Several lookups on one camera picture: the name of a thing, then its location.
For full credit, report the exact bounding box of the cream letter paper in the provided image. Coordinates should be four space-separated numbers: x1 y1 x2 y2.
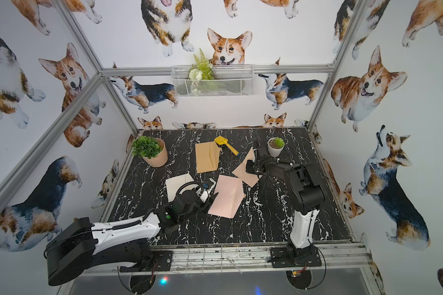
232 147 259 188

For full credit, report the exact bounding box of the fern and white flower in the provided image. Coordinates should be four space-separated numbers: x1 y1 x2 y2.
188 49 216 96

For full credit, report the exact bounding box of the white cream envelope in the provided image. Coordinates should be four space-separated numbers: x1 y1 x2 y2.
166 173 194 202

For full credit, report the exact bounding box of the pink envelope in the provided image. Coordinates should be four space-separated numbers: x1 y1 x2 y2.
208 175 245 219

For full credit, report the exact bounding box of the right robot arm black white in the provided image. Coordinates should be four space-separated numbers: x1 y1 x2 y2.
246 146 326 264

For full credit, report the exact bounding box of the small plant in white pot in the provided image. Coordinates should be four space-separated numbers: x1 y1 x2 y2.
268 137 285 157

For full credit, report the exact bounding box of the white wire wall basket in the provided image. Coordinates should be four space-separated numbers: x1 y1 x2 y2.
171 65 254 97

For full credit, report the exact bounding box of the green plant in terracotta pot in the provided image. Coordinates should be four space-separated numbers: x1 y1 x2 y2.
132 136 168 168

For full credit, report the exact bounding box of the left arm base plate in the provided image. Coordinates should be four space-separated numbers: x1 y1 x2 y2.
118 251 174 273

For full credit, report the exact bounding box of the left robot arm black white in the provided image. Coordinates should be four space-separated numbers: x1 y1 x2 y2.
44 183 217 286

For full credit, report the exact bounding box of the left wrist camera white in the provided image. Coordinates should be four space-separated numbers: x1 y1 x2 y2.
198 178 216 203

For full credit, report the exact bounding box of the brown kraft envelope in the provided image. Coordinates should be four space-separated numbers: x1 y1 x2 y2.
195 141 222 173

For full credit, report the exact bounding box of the yellow toy shovel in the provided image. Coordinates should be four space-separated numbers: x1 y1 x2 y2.
215 136 239 156

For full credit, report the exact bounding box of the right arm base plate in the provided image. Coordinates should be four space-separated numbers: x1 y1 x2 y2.
268 245 322 269

